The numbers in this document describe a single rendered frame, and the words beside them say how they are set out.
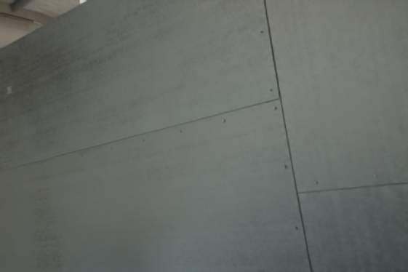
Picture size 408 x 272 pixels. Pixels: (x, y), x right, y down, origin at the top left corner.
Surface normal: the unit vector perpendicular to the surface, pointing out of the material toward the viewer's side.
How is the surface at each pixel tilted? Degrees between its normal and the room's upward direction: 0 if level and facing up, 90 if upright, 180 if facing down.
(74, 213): 90
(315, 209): 90
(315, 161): 90
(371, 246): 90
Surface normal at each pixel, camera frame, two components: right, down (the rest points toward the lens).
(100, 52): -0.62, 0.00
